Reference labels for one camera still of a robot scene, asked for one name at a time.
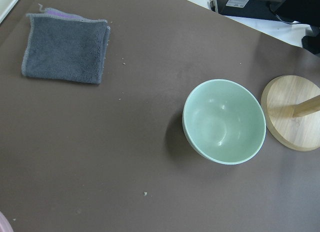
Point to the wooden cup stand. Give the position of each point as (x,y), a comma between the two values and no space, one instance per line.
(291,105)

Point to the green bowl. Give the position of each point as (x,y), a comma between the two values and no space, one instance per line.
(223,122)

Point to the grey folded cloth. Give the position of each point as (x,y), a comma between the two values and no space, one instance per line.
(65,46)

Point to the black power box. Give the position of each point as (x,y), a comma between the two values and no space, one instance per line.
(253,9)

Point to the black monitor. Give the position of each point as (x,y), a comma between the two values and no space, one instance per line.
(294,12)

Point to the cream rabbit tray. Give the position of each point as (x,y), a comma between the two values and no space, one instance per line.
(5,7)

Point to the pink bowl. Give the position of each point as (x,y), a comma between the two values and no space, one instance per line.
(5,226)

